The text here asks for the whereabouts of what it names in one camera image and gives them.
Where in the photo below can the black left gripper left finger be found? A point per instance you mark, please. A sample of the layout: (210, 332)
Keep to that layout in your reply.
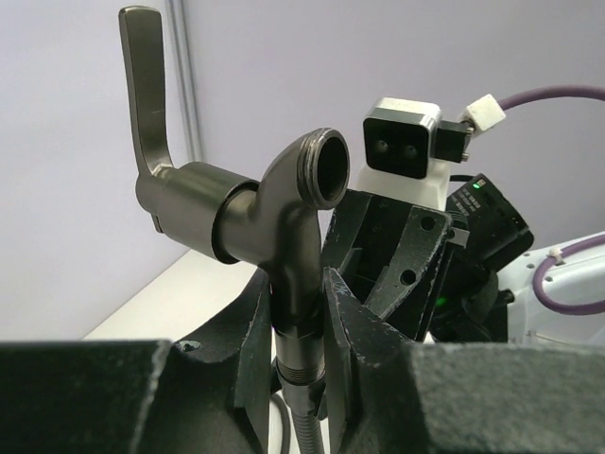
(208, 393)

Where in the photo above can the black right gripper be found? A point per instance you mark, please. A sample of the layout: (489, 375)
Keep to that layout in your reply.
(389, 254)

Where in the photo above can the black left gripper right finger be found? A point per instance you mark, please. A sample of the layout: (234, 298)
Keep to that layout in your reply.
(388, 394)

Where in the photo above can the grey metal faucet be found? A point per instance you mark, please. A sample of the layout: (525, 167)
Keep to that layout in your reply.
(271, 223)

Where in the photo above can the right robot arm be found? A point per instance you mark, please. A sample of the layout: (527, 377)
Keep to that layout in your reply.
(558, 291)

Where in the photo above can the aluminium frame post left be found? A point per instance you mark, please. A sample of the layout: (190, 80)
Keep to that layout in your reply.
(186, 79)

